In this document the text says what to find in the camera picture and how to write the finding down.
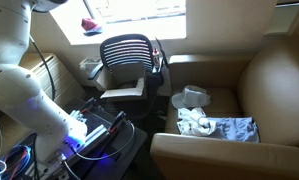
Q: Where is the black mesh office chair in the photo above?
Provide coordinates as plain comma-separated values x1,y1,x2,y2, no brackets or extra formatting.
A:
87,33,170,121

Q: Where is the tan leather sofa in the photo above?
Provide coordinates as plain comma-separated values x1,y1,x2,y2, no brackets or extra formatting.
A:
149,33,299,180

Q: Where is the open cardboard box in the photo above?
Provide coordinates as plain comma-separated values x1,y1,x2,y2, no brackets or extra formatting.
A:
95,61,148,101

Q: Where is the white bottle orange tip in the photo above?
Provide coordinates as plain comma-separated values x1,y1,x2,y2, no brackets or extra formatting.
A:
152,46,161,68

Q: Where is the light grey cap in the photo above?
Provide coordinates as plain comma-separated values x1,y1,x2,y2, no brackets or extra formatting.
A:
171,84,212,110

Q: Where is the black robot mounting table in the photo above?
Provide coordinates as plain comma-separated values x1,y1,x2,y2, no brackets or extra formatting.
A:
32,96,148,180

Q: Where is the white socks pile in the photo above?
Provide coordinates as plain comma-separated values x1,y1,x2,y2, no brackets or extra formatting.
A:
176,107,218,137

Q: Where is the white plastic box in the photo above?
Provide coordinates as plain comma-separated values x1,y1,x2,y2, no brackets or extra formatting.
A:
78,56,102,73

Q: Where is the bright window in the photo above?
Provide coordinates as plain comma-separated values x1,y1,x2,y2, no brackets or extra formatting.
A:
83,0,187,24

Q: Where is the beige radiator cover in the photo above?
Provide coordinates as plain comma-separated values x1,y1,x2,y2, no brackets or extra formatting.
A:
18,52,87,108

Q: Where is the red cap blue brim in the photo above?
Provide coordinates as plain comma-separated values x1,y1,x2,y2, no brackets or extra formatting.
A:
80,17,104,36

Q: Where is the blue striped shirt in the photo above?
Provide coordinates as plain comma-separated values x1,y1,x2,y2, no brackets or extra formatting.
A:
205,115,261,144

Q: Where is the black red-handled clamp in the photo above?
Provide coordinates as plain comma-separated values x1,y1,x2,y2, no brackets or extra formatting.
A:
107,110,127,134
78,97,98,116

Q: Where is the white cable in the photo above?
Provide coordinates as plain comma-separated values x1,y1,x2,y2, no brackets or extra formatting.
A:
60,121,137,163

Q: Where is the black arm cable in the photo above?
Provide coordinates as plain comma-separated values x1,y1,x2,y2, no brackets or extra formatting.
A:
28,34,57,103

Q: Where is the blue cable bundle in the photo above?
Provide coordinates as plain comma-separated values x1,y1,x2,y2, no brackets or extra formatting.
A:
2,144,33,178

